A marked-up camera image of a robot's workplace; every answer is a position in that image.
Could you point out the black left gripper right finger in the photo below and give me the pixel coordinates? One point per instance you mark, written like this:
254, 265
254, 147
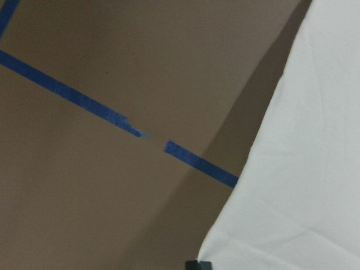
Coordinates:
205, 265

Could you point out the white long-sleeve printed shirt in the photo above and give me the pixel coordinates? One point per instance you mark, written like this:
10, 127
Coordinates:
296, 203

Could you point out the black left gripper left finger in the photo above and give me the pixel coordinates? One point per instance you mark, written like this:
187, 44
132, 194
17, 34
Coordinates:
191, 265

